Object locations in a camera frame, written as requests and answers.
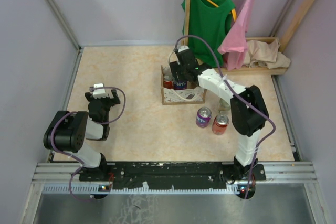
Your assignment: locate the purple fanta can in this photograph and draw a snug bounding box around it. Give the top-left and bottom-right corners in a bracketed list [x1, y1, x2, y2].
[196, 107, 212, 128]
[173, 79, 187, 90]

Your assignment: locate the red soda can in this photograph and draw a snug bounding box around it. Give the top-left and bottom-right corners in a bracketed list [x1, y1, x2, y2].
[212, 114, 229, 135]
[163, 74, 174, 89]

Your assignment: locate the canvas tote bag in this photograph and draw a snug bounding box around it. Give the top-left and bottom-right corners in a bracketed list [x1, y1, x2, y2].
[161, 65, 207, 105]

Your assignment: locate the glass bottle green cap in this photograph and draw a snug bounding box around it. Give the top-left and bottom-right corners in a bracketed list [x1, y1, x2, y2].
[217, 98, 231, 115]

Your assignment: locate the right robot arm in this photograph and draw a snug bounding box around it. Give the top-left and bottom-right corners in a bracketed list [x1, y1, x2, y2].
[169, 46, 274, 180]

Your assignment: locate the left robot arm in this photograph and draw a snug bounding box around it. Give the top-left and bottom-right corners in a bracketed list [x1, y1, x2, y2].
[43, 87, 120, 180]

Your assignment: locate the green tank top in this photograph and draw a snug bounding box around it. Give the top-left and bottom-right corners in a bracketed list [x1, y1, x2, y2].
[188, 0, 235, 66]

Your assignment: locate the pink t-shirt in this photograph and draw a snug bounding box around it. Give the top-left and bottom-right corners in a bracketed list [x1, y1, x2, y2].
[218, 0, 255, 71]

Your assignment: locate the beige crumpled cloth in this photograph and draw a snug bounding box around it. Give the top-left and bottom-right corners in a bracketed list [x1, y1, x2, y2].
[243, 38, 291, 69]

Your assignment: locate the wooden clothes rack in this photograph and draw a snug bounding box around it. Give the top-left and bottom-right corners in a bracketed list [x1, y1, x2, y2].
[179, 0, 315, 76]

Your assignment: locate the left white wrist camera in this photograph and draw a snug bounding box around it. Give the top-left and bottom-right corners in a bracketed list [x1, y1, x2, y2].
[89, 83, 110, 99]

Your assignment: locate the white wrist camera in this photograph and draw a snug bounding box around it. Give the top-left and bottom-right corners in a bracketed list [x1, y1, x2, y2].
[174, 46, 189, 54]
[89, 83, 110, 99]

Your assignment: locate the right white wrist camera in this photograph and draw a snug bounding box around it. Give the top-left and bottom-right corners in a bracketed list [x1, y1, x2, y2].
[174, 46, 189, 54]

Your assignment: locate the black mounting base plate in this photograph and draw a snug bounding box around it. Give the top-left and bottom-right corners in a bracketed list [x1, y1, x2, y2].
[79, 162, 250, 190]

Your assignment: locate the grey metal corner frame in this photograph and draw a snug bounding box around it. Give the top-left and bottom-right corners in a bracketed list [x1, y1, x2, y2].
[30, 0, 84, 51]

